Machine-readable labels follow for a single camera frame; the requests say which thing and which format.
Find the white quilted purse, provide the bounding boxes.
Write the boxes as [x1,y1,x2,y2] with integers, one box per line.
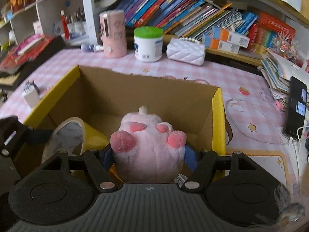
[166,38,205,66]

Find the black electronic keyboard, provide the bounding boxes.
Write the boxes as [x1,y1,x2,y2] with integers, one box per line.
[1,36,65,91]

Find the yellow cardboard box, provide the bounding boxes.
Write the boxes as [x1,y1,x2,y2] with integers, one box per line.
[24,66,226,155]

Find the orange white medicine box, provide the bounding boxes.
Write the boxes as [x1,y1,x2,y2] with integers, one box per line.
[202,34,240,54]
[211,27,250,48]

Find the stack of papers and magazines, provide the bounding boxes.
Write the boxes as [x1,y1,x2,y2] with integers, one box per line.
[258,51,308,112]

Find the pink checkered tablecloth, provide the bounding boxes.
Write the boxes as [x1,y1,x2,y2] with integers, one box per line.
[0,48,305,189]

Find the white jar green lid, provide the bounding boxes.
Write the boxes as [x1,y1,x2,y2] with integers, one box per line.
[134,26,163,62]

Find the black smartphone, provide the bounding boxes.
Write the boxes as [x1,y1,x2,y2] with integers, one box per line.
[283,77,307,139]

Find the red papers pile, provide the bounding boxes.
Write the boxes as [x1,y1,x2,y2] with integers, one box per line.
[1,34,55,74]

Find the spray bottle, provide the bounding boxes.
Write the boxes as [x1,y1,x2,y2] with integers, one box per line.
[81,43,104,52]

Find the orange white medicine box upper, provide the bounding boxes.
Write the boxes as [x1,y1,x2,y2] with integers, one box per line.
[211,27,250,48]

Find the row of leaning books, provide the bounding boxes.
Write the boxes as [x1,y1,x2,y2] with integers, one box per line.
[116,0,258,41]

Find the yellow tape roll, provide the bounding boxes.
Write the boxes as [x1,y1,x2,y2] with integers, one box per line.
[41,116,111,164]

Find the white power adapter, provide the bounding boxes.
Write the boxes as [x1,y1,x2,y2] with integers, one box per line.
[22,87,40,108]

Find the orange white medicine box lower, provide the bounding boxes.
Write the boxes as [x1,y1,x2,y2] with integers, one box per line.
[202,34,240,54]

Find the pink paw plush toy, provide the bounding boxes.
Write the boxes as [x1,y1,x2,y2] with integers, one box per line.
[110,106,186,184]

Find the grey mouse toy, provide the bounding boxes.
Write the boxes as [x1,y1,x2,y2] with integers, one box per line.
[23,81,40,94]

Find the pink humidifier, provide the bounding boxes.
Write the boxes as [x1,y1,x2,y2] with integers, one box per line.
[99,9,127,58]

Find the white pen holder cups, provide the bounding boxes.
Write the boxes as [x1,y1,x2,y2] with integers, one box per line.
[52,21,86,36]

